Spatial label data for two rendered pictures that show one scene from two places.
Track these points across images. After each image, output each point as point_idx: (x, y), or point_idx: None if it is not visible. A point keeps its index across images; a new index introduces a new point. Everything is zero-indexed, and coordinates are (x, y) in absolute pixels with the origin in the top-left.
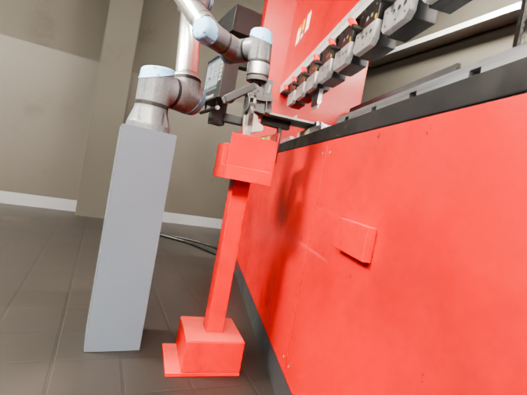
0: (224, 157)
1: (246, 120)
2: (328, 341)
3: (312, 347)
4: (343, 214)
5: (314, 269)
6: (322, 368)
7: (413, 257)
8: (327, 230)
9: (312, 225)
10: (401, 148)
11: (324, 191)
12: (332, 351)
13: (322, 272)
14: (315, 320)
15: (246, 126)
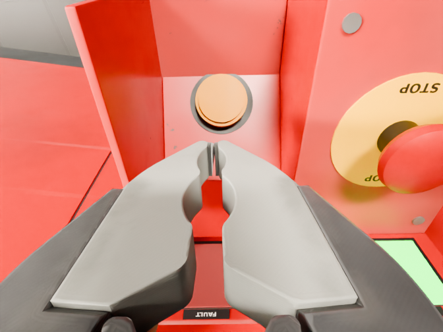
0: (297, 2)
1: (156, 224)
2: (14, 97)
3: (66, 91)
4: None
5: (70, 132)
6: (33, 85)
7: None
8: (14, 166)
9: (99, 174)
10: None
11: (31, 221)
12: (6, 93)
13: (36, 131)
14: (59, 103)
15: (147, 180)
